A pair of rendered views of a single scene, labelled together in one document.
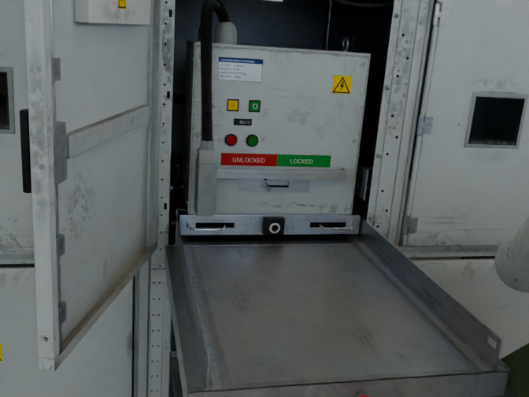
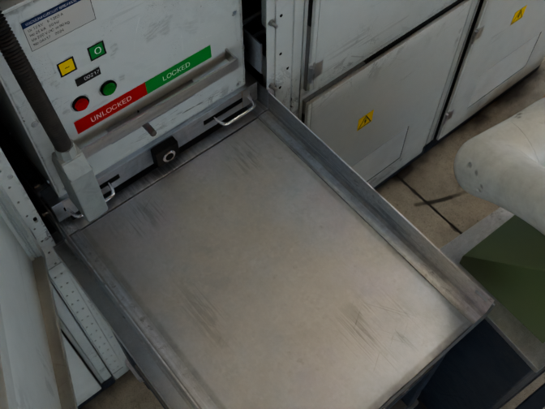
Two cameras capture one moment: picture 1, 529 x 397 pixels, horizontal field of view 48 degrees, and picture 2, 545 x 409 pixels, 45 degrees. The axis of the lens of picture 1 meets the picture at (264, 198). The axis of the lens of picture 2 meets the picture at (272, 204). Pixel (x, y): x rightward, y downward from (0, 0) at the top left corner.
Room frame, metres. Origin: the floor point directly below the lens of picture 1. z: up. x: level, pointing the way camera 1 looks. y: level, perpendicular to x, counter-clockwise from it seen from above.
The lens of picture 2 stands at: (0.73, 0.14, 2.08)
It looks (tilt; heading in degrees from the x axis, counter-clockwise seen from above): 58 degrees down; 334
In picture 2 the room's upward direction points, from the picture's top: straight up
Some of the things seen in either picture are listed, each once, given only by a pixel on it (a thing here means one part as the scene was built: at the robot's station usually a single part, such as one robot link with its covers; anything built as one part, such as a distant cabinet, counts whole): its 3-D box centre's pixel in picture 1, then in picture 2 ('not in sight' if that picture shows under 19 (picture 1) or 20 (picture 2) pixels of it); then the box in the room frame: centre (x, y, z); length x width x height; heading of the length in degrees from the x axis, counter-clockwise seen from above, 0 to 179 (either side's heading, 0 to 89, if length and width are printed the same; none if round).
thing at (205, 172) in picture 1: (205, 180); (78, 179); (1.52, 0.16, 1.04); 0.08 x 0.05 x 0.17; 14
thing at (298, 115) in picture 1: (279, 138); (141, 66); (1.64, -0.03, 1.15); 0.48 x 0.01 x 0.48; 104
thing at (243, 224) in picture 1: (271, 222); (156, 142); (1.65, -0.02, 0.89); 0.54 x 0.05 x 0.06; 104
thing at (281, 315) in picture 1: (305, 307); (268, 281); (1.27, -0.12, 0.82); 0.68 x 0.62 x 0.06; 14
